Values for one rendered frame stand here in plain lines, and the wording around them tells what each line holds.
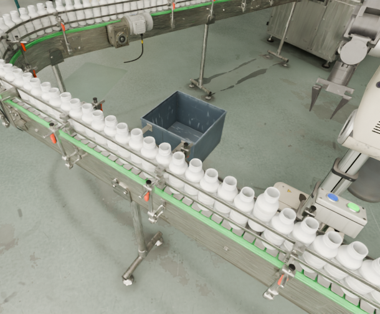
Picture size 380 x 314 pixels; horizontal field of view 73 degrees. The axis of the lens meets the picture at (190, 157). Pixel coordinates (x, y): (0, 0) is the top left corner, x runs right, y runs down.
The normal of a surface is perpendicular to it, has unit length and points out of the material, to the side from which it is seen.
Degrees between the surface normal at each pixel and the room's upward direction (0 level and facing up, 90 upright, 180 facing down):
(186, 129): 0
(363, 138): 90
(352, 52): 67
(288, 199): 0
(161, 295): 0
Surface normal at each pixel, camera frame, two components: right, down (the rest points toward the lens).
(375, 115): -0.54, 0.59
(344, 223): -0.49, 0.32
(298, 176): 0.06, -0.69
